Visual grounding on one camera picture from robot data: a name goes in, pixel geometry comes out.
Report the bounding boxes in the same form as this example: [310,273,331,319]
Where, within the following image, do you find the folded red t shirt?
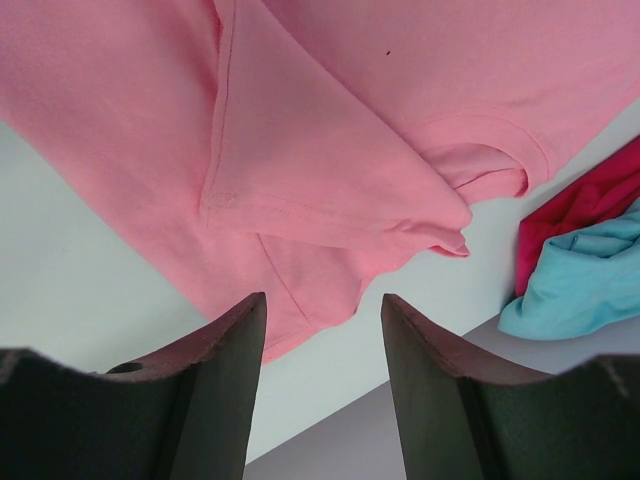
[515,138,639,296]

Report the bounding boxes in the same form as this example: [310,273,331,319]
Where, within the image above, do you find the pink t shirt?
[1,1,639,361]

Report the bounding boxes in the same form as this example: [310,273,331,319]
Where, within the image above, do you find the folded light blue t shirt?
[498,201,639,341]

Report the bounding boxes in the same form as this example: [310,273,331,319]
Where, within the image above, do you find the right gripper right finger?
[381,294,639,479]

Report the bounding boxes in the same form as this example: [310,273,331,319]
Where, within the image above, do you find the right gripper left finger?
[1,293,267,479]

